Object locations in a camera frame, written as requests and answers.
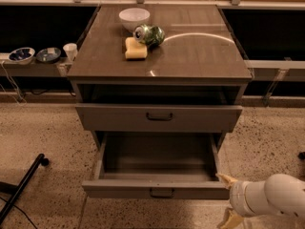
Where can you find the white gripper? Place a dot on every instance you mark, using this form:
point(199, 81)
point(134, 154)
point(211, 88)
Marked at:
point(236, 196)

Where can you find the grey drawer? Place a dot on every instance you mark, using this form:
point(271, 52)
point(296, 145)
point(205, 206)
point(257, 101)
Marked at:
point(157, 165)
point(158, 118)

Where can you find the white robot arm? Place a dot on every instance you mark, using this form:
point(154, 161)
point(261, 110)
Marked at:
point(279, 195)

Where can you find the grey drawer cabinet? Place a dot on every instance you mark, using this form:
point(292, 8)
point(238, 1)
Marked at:
point(198, 64)

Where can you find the grey top drawer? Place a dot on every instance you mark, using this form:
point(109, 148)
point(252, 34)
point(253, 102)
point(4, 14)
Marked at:
point(158, 118)

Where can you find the yellow sponge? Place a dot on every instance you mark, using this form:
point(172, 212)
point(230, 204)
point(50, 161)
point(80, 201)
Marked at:
point(134, 49)

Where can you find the black chair leg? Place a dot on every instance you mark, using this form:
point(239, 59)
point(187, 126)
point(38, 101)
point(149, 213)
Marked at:
point(16, 190)

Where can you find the white bowl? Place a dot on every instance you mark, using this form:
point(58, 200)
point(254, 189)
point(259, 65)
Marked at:
point(133, 17)

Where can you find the white paper cup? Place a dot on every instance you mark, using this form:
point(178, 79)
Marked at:
point(71, 51)

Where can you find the blue grey bowl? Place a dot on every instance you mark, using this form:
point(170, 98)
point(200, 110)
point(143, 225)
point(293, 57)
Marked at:
point(48, 55)

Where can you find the grey side shelf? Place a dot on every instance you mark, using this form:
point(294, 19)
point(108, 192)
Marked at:
point(35, 68)

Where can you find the blue patterned bowl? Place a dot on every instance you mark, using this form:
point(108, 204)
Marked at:
point(22, 56)

